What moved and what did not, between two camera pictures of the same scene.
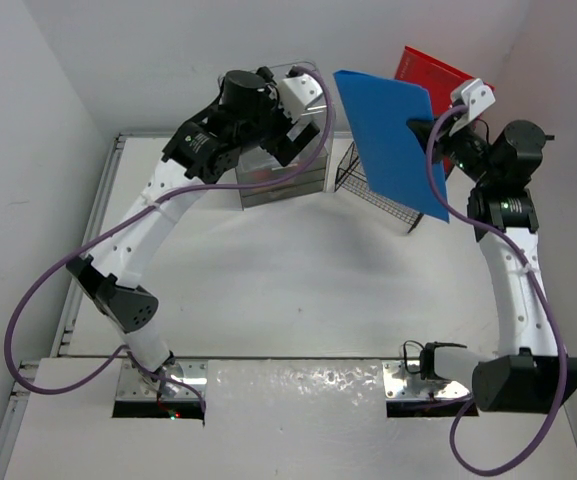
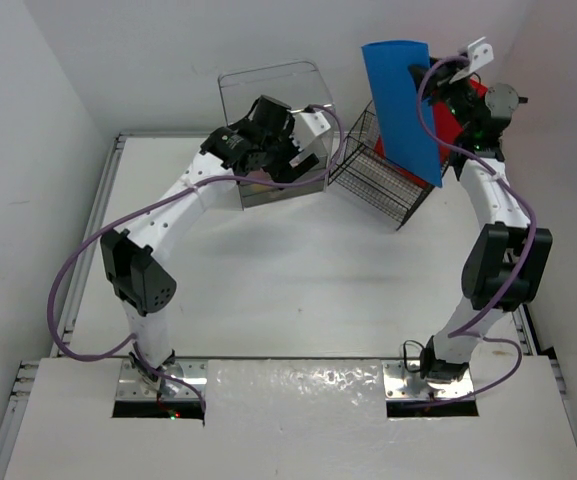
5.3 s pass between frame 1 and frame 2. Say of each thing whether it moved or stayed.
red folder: moved
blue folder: moved
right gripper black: moved
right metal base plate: stayed
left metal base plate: stayed
